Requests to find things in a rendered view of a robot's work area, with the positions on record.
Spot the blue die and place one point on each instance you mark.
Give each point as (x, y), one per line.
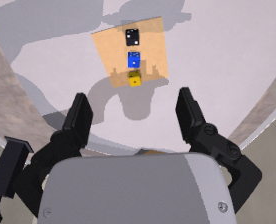
(133, 59)

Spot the tan mat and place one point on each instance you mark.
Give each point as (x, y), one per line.
(111, 46)

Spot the yellow die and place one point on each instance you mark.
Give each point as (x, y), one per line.
(134, 78)

